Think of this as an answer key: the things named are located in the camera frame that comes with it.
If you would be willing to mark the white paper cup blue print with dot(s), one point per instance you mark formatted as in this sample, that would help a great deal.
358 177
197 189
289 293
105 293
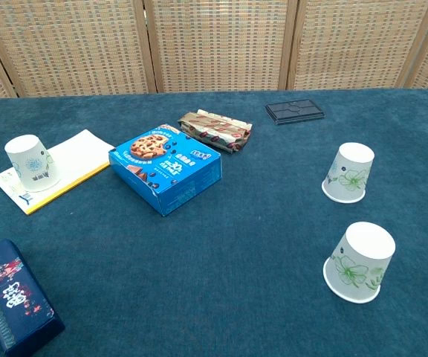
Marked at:
32 163

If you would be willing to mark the black flat card case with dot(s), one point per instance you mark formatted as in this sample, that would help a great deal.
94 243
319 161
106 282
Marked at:
294 111

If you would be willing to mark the white paper cup green flower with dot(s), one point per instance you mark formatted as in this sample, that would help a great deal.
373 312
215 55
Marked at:
359 260
349 167

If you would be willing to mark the blue chocolate cookie box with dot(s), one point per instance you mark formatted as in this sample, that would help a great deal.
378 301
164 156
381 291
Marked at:
162 163

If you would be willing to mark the blue felt table cover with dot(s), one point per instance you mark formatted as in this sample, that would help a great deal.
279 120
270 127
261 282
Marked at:
236 260

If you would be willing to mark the white notepad yellow edge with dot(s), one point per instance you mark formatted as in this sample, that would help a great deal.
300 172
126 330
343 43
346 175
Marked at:
76 152

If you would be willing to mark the brown red snack wrapper pack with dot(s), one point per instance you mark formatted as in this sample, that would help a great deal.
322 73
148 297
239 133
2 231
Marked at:
214 130

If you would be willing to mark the dark blue floral long box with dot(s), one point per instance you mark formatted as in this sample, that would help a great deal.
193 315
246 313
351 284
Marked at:
9 290

